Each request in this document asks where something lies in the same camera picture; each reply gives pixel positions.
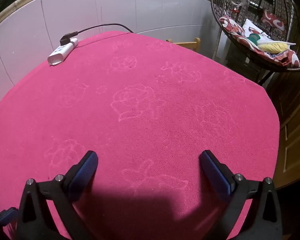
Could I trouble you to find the red patterned pillow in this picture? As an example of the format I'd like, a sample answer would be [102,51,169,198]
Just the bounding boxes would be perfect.
[261,9,288,32]

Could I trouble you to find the black plug with cable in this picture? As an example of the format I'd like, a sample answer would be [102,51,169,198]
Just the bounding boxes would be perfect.
[60,24,135,46]

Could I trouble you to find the bamboo rail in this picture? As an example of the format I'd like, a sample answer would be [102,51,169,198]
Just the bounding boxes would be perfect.
[0,0,212,30]

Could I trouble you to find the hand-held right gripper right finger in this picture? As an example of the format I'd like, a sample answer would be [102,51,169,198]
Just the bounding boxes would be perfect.
[199,150,283,240]

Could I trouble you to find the wooden chair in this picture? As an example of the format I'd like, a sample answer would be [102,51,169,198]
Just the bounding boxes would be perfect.
[166,38,201,53]

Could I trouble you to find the pink embossed tablecloth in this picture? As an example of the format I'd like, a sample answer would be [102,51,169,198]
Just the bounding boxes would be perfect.
[0,31,280,240]

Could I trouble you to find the white power strip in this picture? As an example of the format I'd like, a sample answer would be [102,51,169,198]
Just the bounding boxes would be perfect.
[47,38,79,66]

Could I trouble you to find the yellow soft cushion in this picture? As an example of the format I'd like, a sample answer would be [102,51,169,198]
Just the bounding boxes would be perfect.
[257,41,288,54]

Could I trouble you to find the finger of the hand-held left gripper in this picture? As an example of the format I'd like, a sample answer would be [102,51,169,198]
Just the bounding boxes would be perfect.
[0,206,18,227]

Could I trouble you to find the red patterned seat cushion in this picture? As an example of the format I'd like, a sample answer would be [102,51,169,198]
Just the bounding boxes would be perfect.
[219,16,300,68]

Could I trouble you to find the white printed pillow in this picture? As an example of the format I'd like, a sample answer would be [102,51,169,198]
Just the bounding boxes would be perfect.
[242,19,297,47]

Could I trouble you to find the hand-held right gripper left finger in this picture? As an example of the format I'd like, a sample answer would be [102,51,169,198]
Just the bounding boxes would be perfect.
[16,151,98,240]

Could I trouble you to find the wooden door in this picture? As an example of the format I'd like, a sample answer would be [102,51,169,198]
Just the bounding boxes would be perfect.
[272,70,300,190]

